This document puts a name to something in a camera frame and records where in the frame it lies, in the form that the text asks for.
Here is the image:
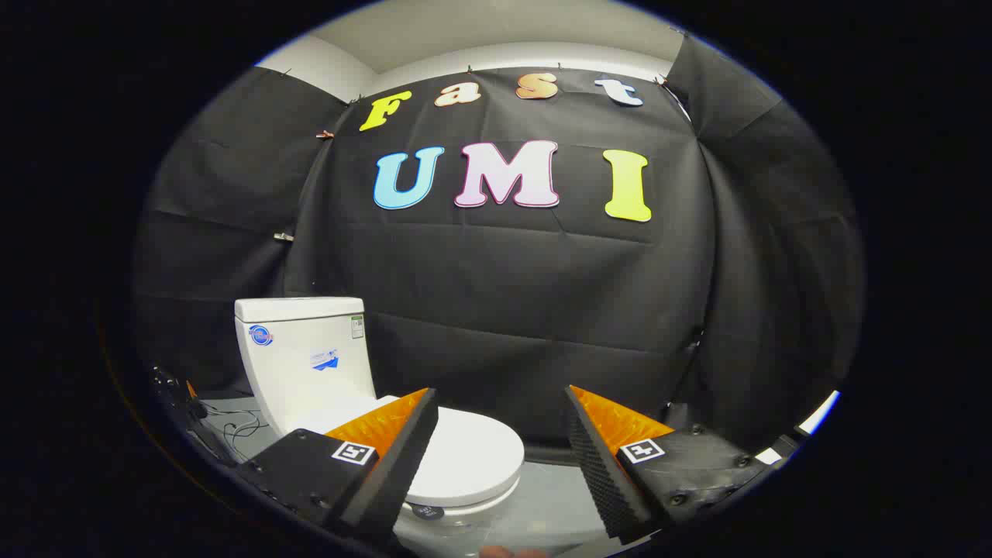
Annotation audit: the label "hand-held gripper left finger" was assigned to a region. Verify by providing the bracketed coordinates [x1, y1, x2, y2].
[235, 387, 440, 551]

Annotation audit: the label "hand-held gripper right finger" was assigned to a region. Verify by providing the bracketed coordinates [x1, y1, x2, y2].
[563, 384, 799, 545]

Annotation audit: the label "white toilet lid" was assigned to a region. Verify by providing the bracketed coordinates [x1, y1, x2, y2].
[291, 394, 525, 508]

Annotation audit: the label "white toilet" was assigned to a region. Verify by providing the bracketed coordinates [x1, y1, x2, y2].
[234, 297, 522, 536]

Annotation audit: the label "black backdrop cloth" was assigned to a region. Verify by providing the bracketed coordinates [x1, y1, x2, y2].
[132, 35, 865, 458]

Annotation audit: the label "dark equipment with orange parts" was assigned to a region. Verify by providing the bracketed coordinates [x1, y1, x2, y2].
[150, 364, 235, 467]

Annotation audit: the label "black floor cables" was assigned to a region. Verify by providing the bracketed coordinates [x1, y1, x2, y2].
[203, 401, 270, 460]

